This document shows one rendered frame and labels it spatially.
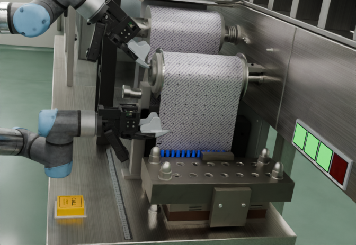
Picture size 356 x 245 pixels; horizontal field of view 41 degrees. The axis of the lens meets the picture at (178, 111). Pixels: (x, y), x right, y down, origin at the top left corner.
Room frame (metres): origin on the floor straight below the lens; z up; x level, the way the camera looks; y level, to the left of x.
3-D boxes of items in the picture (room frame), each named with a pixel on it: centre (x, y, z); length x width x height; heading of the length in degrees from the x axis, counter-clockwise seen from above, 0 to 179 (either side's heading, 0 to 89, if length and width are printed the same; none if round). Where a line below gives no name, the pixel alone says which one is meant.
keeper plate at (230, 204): (1.11, -0.17, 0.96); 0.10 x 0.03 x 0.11; 106
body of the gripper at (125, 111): (1.23, 0.16, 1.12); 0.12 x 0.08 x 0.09; 106
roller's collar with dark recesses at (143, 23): (1.55, 0.17, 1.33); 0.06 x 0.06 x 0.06; 16
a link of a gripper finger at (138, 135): (1.23, 0.10, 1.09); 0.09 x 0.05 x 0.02; 105
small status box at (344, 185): (1.03, -0.34, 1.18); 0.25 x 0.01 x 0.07; 16
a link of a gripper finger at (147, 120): (1.28, 0.07, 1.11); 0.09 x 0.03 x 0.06; 107
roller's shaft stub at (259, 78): (1.40, -0.21, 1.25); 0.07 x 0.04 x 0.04; 106
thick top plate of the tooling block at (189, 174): (1.19, -0.13, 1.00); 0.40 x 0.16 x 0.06; 106
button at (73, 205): (1.10, 0.26, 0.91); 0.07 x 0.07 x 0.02; 16
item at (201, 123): (1.30, -0.06, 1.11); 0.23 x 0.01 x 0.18; 106
